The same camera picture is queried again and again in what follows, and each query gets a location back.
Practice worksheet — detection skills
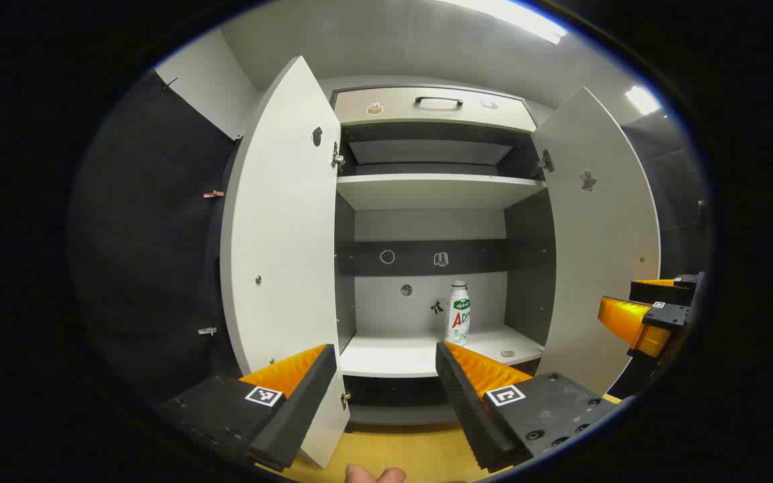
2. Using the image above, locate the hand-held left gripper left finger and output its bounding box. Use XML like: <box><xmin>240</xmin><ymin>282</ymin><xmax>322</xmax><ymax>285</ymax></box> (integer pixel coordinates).
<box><xmin>157</xmin><ymin>343</ymin><xmax>339</xmax><ymax>472</ymax></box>

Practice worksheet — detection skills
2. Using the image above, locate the white and grey cabinet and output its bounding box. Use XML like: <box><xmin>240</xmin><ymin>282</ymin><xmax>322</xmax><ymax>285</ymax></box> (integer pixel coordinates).
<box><xmin>329</xmin><ymin>84</ymin><xmax>558</xmax><ymax>427</ymax></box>

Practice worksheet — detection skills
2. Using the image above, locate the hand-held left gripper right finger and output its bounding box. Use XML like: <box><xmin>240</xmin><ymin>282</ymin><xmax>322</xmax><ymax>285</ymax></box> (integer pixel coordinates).
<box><xmin>435</xmin><ymin>340</ymin><xmax>622</xmax><ymax>474</ymax></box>

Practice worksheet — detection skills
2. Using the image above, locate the white cabinet door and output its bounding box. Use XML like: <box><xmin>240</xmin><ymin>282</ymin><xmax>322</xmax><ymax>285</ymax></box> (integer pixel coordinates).
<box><xmin>220</xmin><ymin>56</ymin><xmax>352</xmax><ymax>469</ymax></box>
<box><xmin>531</xmin><ymin>87</ymin><xmax>661</xmax><ymax>396</ymax></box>

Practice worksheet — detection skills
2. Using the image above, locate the white cabinet drawer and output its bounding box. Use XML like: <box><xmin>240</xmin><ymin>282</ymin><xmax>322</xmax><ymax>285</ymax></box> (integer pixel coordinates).
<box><xmin>333</xmin><ymin>86</ymin><xmax>537</xmax><ymax>133</ymax></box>

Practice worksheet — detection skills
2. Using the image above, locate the small ceiling light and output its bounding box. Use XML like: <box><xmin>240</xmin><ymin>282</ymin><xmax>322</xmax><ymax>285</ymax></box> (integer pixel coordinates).
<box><xmin>625</xmin><ymin>85</ymin><xmax>661</xmax><ymax>115</ymax></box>

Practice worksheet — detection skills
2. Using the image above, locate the white bottle with green label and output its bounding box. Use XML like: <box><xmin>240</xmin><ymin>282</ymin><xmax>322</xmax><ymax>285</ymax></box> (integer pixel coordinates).
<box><xmin>446</xmin><ymin>280</ymin><xmax>472</xmax><ymax>347</ymax></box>

